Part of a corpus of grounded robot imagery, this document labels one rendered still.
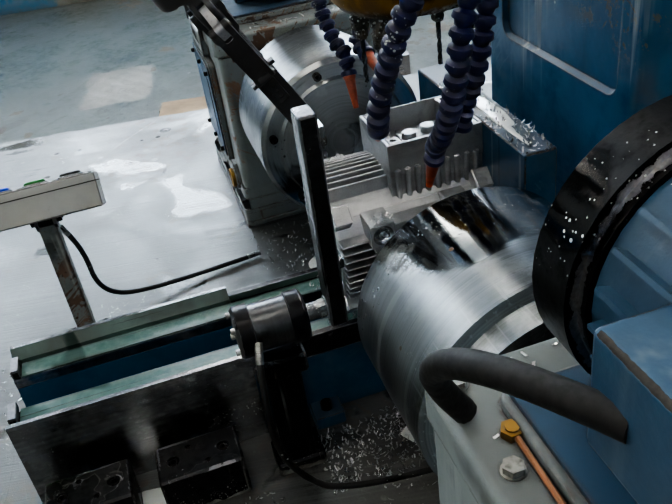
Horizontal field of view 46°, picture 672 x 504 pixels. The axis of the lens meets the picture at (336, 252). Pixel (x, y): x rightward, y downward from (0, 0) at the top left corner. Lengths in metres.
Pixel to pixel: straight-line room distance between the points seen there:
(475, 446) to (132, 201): 1.24
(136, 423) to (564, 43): 0.69
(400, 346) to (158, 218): 0.95
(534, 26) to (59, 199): 0.68
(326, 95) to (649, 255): 0.80
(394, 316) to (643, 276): 0.36
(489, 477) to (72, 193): 0.80
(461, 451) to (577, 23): 0.59
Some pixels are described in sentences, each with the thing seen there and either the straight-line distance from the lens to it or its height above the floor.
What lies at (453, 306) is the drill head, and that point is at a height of 1.14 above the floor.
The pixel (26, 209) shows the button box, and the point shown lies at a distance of 1.17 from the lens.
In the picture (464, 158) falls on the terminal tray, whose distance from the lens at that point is 0.96.
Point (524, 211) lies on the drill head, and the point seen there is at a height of 1.16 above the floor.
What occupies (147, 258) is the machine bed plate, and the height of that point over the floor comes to 0.80.
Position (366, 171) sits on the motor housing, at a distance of 0.95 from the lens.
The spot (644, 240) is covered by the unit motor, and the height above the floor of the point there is 1.32.
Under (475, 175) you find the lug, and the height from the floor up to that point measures 1.09.
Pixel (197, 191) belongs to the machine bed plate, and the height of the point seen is 0.80.
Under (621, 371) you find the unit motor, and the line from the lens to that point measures 0.36.
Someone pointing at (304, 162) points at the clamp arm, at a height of 1.20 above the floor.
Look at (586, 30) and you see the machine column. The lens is 0.98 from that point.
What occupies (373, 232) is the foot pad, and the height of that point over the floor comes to 1.07.
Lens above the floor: 1.55
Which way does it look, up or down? 33 degrees down
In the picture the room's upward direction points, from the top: 9 degrees counter-clockwise
